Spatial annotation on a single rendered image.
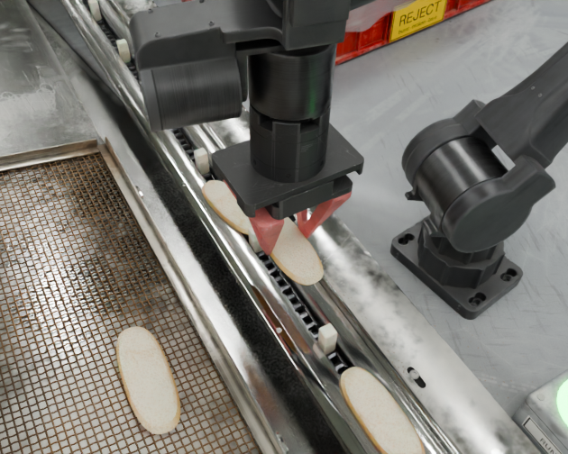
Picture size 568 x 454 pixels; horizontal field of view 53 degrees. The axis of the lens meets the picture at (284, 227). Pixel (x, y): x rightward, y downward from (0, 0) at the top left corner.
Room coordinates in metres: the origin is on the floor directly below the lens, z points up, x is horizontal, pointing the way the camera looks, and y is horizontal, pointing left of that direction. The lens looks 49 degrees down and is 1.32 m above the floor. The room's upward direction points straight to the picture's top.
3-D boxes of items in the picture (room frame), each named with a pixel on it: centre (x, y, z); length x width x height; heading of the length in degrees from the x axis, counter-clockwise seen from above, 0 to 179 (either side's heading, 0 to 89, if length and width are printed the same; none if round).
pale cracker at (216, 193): (0.44, 0.06, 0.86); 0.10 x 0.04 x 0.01; 39
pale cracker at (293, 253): (0.32, 0.00, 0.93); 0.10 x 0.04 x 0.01; 30
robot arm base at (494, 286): (0.38, -0.19, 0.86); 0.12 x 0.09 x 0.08; 37
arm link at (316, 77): (0.33, 0.00, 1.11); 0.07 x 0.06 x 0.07; 107
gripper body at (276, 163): (0.33, 0.00, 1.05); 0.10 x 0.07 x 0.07; 120
